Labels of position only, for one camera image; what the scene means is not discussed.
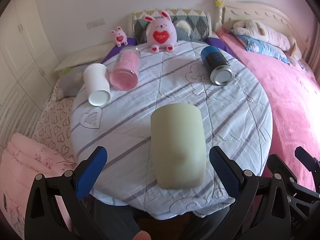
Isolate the pale green cup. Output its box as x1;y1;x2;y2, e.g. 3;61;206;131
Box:
150;103;207;189

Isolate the pink translucent cup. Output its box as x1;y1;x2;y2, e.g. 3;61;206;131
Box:
110;46;141;90

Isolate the diamond pattern cushion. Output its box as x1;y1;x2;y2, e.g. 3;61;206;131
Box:
132;9;212;44

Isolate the white paper cup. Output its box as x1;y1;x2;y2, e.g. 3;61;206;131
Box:
83;63;111;107

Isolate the grey striped quilt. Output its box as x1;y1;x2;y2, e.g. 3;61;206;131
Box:
71;41;272;220

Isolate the wall socket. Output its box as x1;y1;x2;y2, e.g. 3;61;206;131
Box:
86;18;105;29

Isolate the white wardrobe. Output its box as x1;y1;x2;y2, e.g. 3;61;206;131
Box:
1;0;59;147

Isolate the small pink bunny plush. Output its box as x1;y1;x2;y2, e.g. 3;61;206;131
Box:
110;26;128;47

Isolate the grey plush toy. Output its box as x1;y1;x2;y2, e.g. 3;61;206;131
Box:
174;20;191;41

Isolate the heart pattern bedsheet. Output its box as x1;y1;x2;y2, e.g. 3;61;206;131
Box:
31;82;74;160

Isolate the grey small pillow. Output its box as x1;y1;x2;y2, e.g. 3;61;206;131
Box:
56;64;88;101

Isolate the blue black metal tumbler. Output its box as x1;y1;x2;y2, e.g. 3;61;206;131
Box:
201;46;234;86

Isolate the large pink bunny plush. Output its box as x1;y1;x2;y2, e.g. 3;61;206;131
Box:
144;10;177;54

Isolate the folded pink floral blanket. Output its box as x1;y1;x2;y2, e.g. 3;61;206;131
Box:
1;133;76;238

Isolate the blue cartoon pillow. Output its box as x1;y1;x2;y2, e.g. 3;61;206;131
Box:
236;35;290;64

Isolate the pink fleece blanket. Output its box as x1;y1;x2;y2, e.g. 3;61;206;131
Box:
217;30;319;190

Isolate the cream bedside shelf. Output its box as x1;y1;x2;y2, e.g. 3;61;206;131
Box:
54;42;114;72

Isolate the white pink dog plush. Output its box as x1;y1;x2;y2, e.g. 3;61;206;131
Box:
233;20;302;60

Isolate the purple sheet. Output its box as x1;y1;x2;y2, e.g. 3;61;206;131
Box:
101;37;235;63

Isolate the cream wooden headboard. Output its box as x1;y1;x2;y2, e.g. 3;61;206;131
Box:
213;0;311;59

